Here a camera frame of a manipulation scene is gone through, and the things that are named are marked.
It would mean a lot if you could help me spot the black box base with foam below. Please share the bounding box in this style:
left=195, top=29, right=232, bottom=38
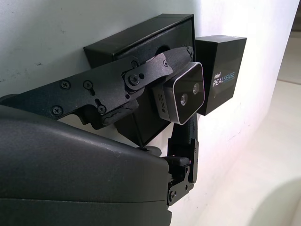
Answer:
left=84, top=13, right=195, bottom=146

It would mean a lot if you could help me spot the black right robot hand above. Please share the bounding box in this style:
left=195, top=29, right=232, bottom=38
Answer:
left=0, top=46, right=200, bottom=226

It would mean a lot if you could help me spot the black printed RealSense box lid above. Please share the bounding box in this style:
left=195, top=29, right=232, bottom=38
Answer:
left=194, top=34, right=248, bottom=116

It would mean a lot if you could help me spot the small silver camera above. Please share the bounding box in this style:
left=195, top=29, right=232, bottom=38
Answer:
left=152, top=61, right=206, bottom=125

